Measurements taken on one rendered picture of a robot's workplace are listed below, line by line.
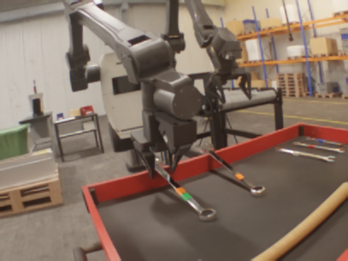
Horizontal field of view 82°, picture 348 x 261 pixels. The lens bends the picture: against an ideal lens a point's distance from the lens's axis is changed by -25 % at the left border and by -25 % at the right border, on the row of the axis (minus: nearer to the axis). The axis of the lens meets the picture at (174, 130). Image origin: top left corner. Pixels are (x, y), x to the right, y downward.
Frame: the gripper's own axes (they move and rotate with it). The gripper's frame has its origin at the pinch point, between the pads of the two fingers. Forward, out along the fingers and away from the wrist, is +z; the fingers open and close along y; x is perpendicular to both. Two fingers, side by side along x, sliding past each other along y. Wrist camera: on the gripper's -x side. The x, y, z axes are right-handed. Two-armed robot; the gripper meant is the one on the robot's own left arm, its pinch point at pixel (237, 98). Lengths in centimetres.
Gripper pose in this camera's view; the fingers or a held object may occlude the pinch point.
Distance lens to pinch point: 77.3
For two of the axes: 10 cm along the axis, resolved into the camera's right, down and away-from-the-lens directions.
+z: 2.9, 9.1, -3.0
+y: 9.3, -1.9, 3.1
